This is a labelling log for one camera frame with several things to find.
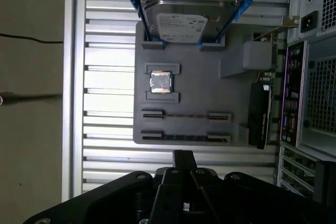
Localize hard disk in blue carrier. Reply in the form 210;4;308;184
129;0;256;51

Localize grey parts rack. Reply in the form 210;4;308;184
133;21;279;146

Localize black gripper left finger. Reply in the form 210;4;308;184
23;149;185;224

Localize black open PC case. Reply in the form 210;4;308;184
275;0;336;205

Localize silver CPU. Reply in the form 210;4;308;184
148;70;174;94

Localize black floor cable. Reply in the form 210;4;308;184
0;33;64;44

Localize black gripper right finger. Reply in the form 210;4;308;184
183;150;336;224

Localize green graphics card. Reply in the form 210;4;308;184
247;15;300;152

